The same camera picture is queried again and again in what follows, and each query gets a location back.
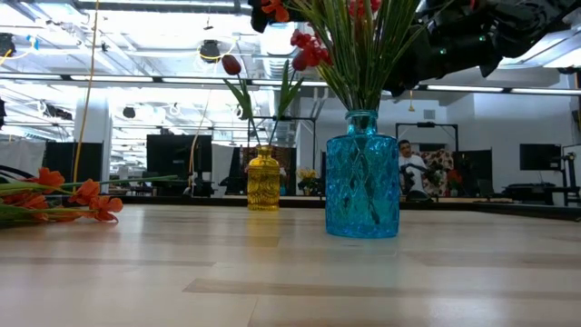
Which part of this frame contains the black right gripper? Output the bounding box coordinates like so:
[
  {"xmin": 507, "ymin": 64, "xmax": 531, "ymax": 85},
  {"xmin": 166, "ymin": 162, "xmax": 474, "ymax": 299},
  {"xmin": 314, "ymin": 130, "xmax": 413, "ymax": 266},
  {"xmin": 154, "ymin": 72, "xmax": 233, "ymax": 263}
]
[{"xmin": 383, "ymin": 6, "xmax": 505, "ymax": 98}]

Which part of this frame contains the yellow glass vase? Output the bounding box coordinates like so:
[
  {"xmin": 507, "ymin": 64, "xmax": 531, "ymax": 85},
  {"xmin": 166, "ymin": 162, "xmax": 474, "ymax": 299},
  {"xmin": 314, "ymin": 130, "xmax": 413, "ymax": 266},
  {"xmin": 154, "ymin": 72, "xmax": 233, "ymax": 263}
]
[{"xmin": 247, "ymin": 144, "xmax": 281, "ymax": 213}]

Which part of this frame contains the blue glass vase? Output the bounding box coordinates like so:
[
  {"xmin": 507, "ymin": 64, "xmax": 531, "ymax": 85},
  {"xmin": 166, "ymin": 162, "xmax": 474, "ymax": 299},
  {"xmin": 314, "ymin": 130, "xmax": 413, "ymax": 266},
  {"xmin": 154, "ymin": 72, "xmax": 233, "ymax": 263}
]
[{"xmin": 324, "ymin": 108, "xmax": 401, "ymax": 241}]

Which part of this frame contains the long ceiling light strip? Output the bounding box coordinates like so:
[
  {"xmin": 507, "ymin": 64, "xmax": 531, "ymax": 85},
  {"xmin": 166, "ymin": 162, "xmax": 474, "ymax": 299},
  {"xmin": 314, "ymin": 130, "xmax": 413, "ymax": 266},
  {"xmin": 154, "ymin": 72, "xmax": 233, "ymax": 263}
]
[{"xmin": 0, "ymin": 72, "xmax": 581, "ymax": 96}]

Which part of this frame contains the person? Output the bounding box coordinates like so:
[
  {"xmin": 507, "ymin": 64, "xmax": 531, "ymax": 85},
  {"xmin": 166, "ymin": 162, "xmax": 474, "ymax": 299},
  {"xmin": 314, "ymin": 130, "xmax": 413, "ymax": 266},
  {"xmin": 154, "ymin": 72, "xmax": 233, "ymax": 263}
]
[{"xmin": 397, "ymin": 138, "xmax": 438, "ymax": 202}]

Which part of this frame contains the black panel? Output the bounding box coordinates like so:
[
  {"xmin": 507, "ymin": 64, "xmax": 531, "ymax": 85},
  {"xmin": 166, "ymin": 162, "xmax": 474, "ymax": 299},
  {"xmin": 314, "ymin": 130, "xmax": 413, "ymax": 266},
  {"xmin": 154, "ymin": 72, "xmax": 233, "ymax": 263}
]
[
  {"xmin": 453, "ymin": 149, "xmax": 494, "ymax": 197},
  {"xmin": 44, "ymin": 142, "xmax": 104, "ymax": 183}
]

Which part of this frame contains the small black monitor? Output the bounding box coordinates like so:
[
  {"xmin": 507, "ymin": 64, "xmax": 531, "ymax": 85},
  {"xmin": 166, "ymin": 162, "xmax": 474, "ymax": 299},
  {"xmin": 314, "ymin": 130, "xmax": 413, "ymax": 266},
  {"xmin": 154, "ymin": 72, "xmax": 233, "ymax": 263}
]
[{"xmin": 519, "ymin": 144, "xmax": 563, "ymax": 172}]

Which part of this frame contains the white board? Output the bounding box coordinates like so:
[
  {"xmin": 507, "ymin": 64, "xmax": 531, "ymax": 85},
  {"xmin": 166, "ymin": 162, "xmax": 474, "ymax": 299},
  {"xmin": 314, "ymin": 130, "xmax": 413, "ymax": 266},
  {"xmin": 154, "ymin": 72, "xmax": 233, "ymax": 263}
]
[{"xmin": 212, "ymin": 144, "xmax": 235, "ymax": 197}]

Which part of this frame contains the large black monitor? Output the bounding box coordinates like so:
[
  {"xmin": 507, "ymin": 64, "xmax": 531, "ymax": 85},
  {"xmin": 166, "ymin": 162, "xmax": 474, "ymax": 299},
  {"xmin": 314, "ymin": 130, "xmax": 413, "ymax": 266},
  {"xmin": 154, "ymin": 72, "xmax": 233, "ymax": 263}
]
[{"xmin": 145, "ymin": 134, "xmax": 213, "ymax": 183}]

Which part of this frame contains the dark desk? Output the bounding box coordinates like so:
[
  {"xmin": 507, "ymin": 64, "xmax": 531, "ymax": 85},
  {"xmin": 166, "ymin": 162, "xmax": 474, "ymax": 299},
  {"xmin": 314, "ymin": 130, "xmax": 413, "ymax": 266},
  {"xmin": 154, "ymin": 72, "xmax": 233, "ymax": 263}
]
[{"xmin": 502, "ymin": 181, "xmax": 581, "ymax": 206}]

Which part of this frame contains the yellow flower bunch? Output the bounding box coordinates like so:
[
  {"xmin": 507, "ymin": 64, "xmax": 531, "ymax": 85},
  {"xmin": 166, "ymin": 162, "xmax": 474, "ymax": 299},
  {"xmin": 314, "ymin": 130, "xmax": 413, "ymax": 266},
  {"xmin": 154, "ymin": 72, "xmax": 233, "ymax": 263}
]
[{"xmin": 295, "ymin": 166, "xmax": 321, "ymax": 194}]

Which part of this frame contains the black tripod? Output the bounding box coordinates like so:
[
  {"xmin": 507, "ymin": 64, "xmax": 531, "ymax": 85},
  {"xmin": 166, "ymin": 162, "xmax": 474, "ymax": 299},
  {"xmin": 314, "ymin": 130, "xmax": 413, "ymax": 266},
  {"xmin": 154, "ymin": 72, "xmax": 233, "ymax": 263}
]
[{"xmin": 561, "ymin": 152, "xmax": 578, "ymax": 188}]

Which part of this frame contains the ribbed silver ceiling duct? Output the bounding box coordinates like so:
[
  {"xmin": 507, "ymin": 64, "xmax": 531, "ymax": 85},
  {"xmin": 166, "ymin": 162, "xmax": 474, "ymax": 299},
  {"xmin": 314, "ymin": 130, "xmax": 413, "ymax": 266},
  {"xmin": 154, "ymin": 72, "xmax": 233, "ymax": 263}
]
[{"xmin": 252, "ymin": 20, "xmax": 306, "ymax": 81}]

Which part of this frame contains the yellow cable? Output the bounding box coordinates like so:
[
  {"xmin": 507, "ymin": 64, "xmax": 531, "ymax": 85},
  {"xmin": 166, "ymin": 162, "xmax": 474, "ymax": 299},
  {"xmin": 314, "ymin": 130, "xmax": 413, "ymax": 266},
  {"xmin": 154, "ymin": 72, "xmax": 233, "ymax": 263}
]
[
  {"xmin": 71, "ymin": 0, "xmax": 101, "ymax": 183},
  {"xmin": 187, "ymin": 85, "xmax": 214, "ymax": 185}
]

